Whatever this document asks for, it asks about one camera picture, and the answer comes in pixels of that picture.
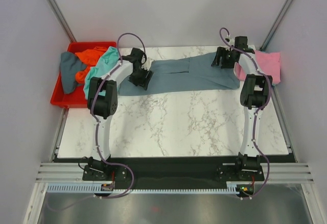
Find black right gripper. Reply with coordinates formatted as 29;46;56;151
212;47;236;69

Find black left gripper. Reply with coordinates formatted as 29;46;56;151
128;67;153;92

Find slate blue t-shirt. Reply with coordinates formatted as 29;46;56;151
119;53;240;96

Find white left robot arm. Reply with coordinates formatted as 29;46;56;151
87;48;153;162

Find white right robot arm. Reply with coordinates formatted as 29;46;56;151
211;34;272;180

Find aqua t-shirt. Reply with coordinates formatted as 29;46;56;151
83;46;119;100

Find folded pink t-shirt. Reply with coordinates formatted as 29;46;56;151
235;50;282;86

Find orange t-shirt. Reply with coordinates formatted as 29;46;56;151
75;46;108;84

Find red plastic bin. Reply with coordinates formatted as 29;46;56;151
51;41;116;109

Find dark blue t-shirt in bin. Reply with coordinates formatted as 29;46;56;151
60;52;87;94

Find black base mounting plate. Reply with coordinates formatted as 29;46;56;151
82;156;265;189

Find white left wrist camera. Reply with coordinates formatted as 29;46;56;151
141;58;154;71

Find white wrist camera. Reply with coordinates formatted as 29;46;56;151
141;58;154;71
225;35;235;48

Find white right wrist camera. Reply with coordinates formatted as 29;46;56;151
225;35;235;48

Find right aluminium corner post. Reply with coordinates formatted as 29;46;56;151
259;0;295;51

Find aluminium corner post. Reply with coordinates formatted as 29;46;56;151
259;0;295;51
46;0;76;42

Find left aluminium corner post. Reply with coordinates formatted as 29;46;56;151
46;0;76;42

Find aluminium frame rails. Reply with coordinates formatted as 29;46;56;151
21;161;85;224

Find light blue slotted cable duct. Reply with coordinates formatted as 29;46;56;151
46;182;255;195

